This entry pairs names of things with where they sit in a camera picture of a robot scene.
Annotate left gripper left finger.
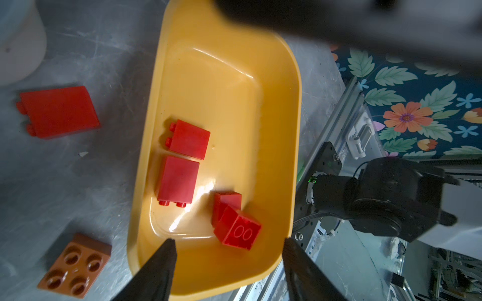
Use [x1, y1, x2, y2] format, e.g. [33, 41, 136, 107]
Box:
[112, 238, 177, 301]

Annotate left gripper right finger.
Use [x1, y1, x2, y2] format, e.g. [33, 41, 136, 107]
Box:
[282, 238, 346, 301]

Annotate orange lego brick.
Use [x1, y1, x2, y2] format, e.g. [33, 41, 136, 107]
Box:
[37, 233, 112, 299]

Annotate red lego brick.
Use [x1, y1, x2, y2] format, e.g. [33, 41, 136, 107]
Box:
[156, 156, 200, 208]
[165, 120, 211, 161]
[212, 191, 242, 228]
[214, 205, 262, 251]
[16, 86, 101, 139]

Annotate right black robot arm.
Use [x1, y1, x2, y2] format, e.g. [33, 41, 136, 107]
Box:
[217, 1, 481, 259]

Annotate yellow square tray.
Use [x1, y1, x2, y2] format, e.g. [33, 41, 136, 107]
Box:
[127, 1, 302, 300]

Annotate white rectangular bin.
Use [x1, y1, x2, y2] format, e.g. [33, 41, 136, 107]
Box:
[1, 1, 47, 86]

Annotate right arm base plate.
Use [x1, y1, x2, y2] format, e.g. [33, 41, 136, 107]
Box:
[292, 142, 342, 247]

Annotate white plastic bracket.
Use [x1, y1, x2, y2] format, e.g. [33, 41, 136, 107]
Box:
[345, 112, 376, 160]

